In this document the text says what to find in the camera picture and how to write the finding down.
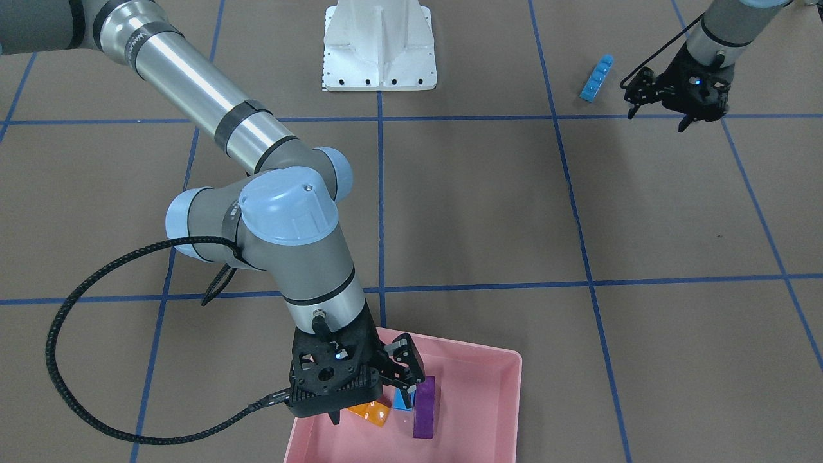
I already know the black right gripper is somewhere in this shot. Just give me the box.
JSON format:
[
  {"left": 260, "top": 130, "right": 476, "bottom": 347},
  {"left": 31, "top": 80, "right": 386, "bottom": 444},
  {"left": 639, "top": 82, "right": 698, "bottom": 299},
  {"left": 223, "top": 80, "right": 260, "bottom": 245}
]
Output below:
[{"left": 285, "top": 304, "right": 426, "bottom": 426}]

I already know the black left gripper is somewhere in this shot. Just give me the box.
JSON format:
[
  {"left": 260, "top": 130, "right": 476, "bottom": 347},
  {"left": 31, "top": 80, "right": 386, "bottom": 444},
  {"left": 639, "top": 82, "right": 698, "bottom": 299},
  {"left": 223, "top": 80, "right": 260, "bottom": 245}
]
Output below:
[{"left": 624, "top": 45, "right": 732, "bottom": 134}]

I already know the orange toy block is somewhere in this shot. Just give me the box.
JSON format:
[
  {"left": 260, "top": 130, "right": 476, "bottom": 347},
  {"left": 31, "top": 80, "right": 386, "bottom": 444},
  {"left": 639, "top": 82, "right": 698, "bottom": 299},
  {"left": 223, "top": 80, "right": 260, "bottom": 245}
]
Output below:
[{"left": 347, "top": 397, "right": 393, "bottom": 428}]

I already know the small blue toy block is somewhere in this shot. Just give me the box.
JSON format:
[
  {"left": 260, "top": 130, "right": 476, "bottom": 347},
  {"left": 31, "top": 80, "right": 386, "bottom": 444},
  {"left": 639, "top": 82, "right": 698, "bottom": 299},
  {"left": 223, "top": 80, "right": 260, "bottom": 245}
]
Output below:
[{"left": 393, "top": 388, "right": 415, "bottom": 412}]

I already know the purple toy block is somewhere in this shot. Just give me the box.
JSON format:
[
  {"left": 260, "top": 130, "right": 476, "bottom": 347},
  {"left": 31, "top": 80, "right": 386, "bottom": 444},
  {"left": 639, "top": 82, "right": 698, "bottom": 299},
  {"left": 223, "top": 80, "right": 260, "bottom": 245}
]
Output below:
[{"left": 413, "top": 376, "right": 436, "bottom": 440}]

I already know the long blue toy block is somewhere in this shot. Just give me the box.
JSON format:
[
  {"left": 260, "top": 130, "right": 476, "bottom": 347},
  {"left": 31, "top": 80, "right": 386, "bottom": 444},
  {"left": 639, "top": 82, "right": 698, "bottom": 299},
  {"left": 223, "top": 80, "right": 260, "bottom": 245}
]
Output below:
[{"left": 579, "top": 55, "right": 614, "bottom": 103}]

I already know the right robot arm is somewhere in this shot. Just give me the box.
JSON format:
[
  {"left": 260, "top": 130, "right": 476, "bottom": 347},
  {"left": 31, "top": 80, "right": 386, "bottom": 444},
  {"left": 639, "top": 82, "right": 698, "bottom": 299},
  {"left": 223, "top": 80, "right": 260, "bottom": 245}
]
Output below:
[{"left": 2, "top": 1, "right": 426, "bottom": 433}]

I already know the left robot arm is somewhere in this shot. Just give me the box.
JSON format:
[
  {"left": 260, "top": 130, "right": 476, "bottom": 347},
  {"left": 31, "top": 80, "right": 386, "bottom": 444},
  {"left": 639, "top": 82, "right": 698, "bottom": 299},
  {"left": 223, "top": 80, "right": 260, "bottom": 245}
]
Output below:
[{"left": 620, "top": 1, "right": 788, "bottom": 132}]

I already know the pink plastic box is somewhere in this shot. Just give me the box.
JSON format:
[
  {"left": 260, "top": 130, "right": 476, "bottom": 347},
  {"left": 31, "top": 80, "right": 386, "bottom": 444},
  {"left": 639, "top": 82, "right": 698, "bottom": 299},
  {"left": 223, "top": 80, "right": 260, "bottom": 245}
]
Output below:
[{"left": 284, "top": 334, "right": 523, "bottom": 462}]

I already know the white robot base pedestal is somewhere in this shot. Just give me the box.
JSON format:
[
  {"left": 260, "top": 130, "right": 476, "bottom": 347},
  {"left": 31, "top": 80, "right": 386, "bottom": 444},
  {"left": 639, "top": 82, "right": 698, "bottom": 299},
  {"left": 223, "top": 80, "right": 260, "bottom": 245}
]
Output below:
[{"left": 321, "top": 1, "right": 438, "bottom": 92}]

